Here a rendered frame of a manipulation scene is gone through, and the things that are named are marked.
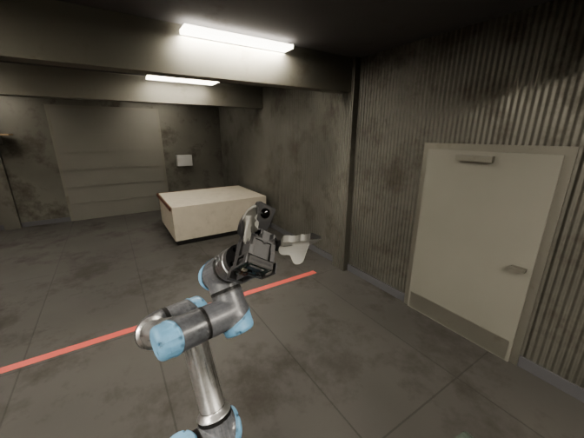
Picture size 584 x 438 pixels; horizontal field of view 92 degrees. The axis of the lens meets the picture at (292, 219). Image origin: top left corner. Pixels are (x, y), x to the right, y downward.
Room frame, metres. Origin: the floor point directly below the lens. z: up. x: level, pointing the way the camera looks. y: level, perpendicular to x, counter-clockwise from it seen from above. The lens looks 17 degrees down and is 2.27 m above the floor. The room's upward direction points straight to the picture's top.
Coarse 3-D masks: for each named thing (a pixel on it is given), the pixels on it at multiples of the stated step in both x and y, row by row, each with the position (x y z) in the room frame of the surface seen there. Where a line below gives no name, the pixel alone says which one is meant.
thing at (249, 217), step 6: (246, 210) 0.48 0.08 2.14; (252, 210) 0.47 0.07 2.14; (246, 216) 0.48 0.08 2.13; (252, 216) 0.48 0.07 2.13; (246, 222) 0.47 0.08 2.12; (252, 222) 0.49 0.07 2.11; (258, 222) 0.52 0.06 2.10; (246, 228) 0.46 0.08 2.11; (252, 228) 0.50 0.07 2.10; (246, 234) 0.46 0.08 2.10; (246, 240) 0.47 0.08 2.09
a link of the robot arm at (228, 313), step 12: (228, 288) 0.59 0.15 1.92; (240, 288) 0.61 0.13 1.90; (216, 300) 0.58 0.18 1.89; (228, 300) 0.57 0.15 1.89; (240, 300) 0.59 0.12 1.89; (216, 312) 0.54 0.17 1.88; (228, 312) 0.55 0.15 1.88; (240, 312) 0.57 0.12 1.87; (216, 324) 0.53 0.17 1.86; (228, 324) 0.54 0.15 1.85; (240, 324) 0.55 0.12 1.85; (252, 324) 0.57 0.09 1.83; (228, 336) 0.54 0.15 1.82
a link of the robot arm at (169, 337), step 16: (144, 320) 0.72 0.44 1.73; (160, 320) 0.60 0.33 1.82; (176, 320) 0.51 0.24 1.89; (192, 320) 0.51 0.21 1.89; (208, 320) 0.52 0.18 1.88; (144, 336) 0.63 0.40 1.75; (160, 336) 0.46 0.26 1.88; (176, 336) 0.47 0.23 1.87; (192, 336) 0.49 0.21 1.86; (208, 336) 0.51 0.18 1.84; (160, 352) 0.45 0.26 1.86; (176, 352) 0.47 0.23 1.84
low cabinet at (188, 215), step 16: (176, 192) 7.11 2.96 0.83; (192, 192) 7.11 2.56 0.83; (208, 192) 7.11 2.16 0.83; (224, 192) 7.11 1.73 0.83; (240, 192) 7.11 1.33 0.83; (256, 192) 7.11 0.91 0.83; (176, 208) 5.58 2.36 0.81; (192, 208) 5.74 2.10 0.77; (208, 208) 5.92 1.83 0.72; (224, 208) 6.12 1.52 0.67; (240, 208) 6.32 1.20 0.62; (176, 224) 5.56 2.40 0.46; (192, 224) 5.72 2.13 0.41; (208, 224) 5.90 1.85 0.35; (224, 224) 6.10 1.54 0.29; (176, 240) 5.54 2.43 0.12; (192, 240) 5.71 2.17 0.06
